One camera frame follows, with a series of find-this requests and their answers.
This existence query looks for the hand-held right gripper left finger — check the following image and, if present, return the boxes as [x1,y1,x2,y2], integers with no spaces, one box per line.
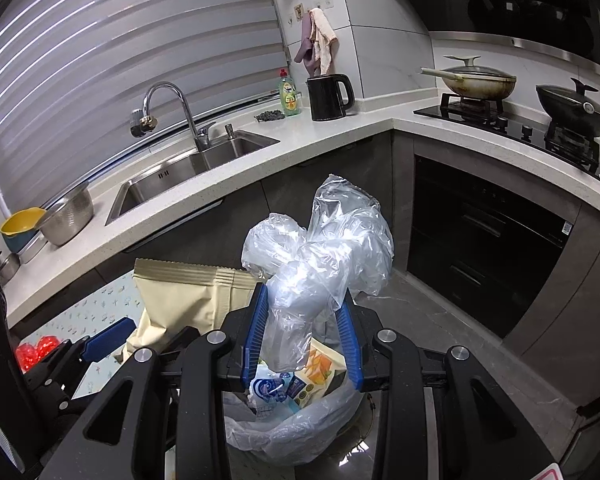
[40,282,271,480]

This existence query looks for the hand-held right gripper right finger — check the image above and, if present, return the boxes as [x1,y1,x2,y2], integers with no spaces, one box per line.
[337,295,562,480]

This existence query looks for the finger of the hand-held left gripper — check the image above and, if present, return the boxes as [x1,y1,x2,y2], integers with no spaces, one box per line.
[26,316,137,413]
[161,326,202,358]

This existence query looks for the large plain beige bag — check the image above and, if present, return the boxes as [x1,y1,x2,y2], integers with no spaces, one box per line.
[115,257,262,364]

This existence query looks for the blue-white snack bag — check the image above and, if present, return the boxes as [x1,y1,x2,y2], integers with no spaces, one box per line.
[250,360,302,412]

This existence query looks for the clear plastic bag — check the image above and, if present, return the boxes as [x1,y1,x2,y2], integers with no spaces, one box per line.
[241,174,396,374]

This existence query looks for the plastic-lined waste bin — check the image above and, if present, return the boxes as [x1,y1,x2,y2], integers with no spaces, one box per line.
[222,305,377,467]

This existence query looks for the red plastic wrapper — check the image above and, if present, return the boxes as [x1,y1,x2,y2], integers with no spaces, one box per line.
[36,336,61,362]
[15,342,41,372]

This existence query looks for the floral tablecloth table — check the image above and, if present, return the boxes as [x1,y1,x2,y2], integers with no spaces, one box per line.
[9,272,181,403]

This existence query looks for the small steel bowl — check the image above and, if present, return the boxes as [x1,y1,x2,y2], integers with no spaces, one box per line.
[0,252,22,282]

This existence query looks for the grey rectangular tray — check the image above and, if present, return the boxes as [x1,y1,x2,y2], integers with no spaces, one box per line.
[17,232,49,267]

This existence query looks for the large steel basin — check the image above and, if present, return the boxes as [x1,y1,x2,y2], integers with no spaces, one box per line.
[37,182,95,247]

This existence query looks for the yellow and blue bowl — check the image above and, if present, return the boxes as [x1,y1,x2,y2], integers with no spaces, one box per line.
[0,207,47,254]

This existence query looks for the stainless steel sink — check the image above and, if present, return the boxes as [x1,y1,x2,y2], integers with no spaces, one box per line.
[104,128,281,226]

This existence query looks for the black built-in oven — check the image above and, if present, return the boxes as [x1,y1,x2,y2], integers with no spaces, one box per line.
[409,155,579,339]

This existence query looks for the chrome faucet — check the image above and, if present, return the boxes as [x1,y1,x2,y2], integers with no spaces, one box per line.
[129,81,217,152]

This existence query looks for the green dish soap bottle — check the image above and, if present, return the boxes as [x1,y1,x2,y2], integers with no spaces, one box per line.
[278,68,302,117]

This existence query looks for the black electric kettle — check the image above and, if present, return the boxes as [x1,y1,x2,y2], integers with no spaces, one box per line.
[305,73,356,122]

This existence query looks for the black gas stove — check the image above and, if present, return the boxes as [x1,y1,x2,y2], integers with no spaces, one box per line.
[412,92,600,189]

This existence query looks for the grey window blinds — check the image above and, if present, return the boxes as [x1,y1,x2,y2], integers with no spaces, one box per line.
[0,0,292,217]

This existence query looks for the wok with glass lid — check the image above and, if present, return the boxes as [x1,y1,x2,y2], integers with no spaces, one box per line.
[420,55,517,101]

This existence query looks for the beige hanging cloth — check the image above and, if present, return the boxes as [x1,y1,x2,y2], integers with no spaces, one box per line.
[307,7,340,74]

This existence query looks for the black lidded pan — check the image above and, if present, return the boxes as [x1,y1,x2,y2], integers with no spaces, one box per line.
[535,77,600,139]

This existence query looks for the black range hood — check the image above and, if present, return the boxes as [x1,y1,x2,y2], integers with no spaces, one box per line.
[374,0,600,67]

